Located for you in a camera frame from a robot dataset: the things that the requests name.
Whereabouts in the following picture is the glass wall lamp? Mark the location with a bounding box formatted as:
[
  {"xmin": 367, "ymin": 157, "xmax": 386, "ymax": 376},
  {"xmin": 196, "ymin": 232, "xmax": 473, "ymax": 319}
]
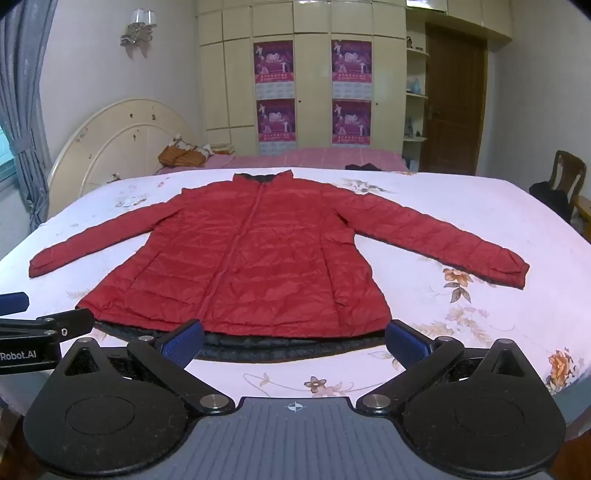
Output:
[{"xmin": 120, "ymin": 8, "xmax": 158, "ymax": 47}]

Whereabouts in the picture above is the wooden chair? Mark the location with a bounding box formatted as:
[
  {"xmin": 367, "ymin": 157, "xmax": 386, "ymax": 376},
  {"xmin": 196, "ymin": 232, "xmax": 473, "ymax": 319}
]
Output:
[{"xmin": 551, "ymin": 150, "xmax": 588, "ymax": 217}]

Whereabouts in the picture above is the cream round headboard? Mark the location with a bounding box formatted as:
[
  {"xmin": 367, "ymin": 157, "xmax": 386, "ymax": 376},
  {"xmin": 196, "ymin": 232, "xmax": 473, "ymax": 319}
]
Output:
[{"xmin": 48, "ymin": 97, "xmax": 205, "ymax": 216}]

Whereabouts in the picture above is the floral white bed sheet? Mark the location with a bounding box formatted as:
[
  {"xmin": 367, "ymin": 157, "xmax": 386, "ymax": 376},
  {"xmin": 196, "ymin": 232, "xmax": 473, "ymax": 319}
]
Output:
[{"xmin": 0, "ymin": 166, "xmax": 591, "ymax": 416}]

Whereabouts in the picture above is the brown wooden door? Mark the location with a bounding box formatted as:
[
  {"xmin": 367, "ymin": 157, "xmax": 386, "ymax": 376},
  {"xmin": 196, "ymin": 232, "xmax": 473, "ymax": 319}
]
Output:
[{"xmin": 424, "ymin": 23, "xmax": 489, "ymax": 176}]

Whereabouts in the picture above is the dark clothing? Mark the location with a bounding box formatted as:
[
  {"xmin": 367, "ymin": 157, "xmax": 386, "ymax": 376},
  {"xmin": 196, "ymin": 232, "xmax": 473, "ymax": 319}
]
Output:
[{"xmin": 529, "ymin": 181, "xmax": 571, "ymax": 217}]

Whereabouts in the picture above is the pink striped bed sheet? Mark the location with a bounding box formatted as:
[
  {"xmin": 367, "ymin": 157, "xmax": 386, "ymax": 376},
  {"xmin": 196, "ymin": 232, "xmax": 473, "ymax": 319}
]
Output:
[{"xmin": 156, "ymin": 147, "xmax": 410, "ymax": 175}]

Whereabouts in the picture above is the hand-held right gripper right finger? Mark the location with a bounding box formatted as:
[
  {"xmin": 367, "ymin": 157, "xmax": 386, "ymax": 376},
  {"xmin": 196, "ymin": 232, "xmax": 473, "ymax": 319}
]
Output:
[{"xmin": 355, "ymin": 319, "xmax": 536, "ymax": 414}]

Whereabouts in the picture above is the cream wardrobe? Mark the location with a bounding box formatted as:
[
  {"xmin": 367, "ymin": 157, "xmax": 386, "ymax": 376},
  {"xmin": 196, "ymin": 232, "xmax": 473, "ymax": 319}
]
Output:
[{"xmin": 196, "ymin": 0, "xmax": 514, "ymax": 161}]

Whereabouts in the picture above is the red down jacket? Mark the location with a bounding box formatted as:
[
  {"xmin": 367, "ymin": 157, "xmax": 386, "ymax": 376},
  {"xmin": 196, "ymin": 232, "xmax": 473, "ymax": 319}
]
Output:
[{"xmin": 28, "ymin": 170, "xmax": 531, "ymax": 363}]

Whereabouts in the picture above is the window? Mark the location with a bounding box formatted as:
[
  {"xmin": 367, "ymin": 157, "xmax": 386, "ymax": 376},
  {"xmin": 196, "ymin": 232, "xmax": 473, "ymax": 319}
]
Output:
[{"xmin": 0, "ymin": 124, "xmax": 16, "ymax": 186}]

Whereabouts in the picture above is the grey blue curtain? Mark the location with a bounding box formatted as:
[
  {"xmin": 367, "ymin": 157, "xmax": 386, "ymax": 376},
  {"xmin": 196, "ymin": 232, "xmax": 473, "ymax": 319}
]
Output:
[{"xmin": 0, "ymin": 0, "xmax": 59, "ymax": 223}]

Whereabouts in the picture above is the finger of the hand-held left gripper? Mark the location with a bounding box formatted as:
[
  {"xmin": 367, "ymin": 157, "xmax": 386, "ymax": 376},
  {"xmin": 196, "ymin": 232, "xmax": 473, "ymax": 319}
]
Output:
[
  {"xmin": 0, "ymin": 292, "xmax": 30, "ymax": 317},
  {"xmin": 0, "ymin": 308, "xmax": 96, "ymax": 343}
]

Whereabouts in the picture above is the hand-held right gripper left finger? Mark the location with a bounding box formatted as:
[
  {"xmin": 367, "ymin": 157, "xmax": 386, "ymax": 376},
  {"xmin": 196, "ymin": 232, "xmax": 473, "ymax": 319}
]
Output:
[{"xmin": 59, "ymin": 319, "xmax": 235, "ymax": 415}]

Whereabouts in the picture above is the purple wall poster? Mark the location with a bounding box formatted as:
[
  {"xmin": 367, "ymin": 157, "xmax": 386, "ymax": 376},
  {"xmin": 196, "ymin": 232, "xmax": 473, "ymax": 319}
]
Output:
[
  {"xmin": 331, "ymin": 99, "xmax": 373, "ymax": 147},
  {"xmin": 256, "ymin": 98, "xmax": 297, "ymax": 155},
  {"xmin": 253, "ymin": 40, "xmax": 295, "ymax": 97},
  {"xmin": 331, "ymin": 39, "xmax": 373, "ymax": 97}
]

